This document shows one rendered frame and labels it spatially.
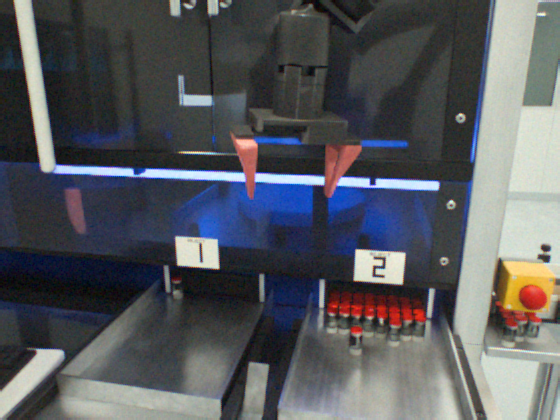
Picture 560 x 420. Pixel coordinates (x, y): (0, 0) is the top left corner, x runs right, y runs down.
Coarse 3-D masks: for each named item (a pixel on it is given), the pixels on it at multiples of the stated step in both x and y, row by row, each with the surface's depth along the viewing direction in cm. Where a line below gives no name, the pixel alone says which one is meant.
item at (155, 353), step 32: (160, 288) 97; (128, 320) 84; (160, 320) 86; (192, 320) 86; (224, 320) 86; (256, 320) 80; (96, 352) 74; (128, 352) 76; (160, 352) 76; (192, 352) 76; (224, 352) 76; (64, 384) 65; (96, 384) 64; (128, 384) 63; (160, 384) 68; (192, 384) 68; (224, 384) 68
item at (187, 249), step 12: (180, 240) 84; (192, 240) 83; (204, 240) 83; (216, 240) 82; (180, 252) 84; (192, 252) 84; (204, 252) 83; (216, 252) 83; (180, 264) 85; (192, 264) 85; (204, 264) 84; (216, 264) 84
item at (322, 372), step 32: (320, 320) 86; (320, 352) 76; (384, 352) 76; (416, 352) 76; (448, 352) 75; (288, 384) 65; (320, 384) 68; (352, 384) 68; (384, 384) 68; (416, 384) 68; (448, 384) 68; (288, 416) 59; (320, 416) 58; (352, 416) 62; (384, 416) 62; (416, 416) 62; (448, 416) 61
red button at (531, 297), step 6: (522, 288) 72; (528, 288) 71; (534, 288) 70; (540, 288) 71; (522, 294) 71; (528, 294) 70; (534, 294) 70; (540, 294) 70; (546, 294) 70; (522, 300) 71; (528, 300) 70; (534, 300) 70; (540, 300) 70; (546, 300) 70; (528, 306) 71; (534, 306) 70; (540, 306) 70
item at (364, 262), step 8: (360, 256) 77; (368, 256) 77; (376, 256) 77; (384, 256) 76; (392, 256) 76; (400, 256) 76; (360, 264) 78; (368, 264) 77; (376, 264) 77; (392, 264) 77; (400, 264) 76; (360, 272) 78; (368, 272) 78; (376, 272) 78; (384, 272) 77; (392, 272) 77; (400, 272) 77; (360, 280) 79; (368, 280) 78; (376, 280) 78; (384, 280) 78; (392, 280) 78; (400, 280) 77
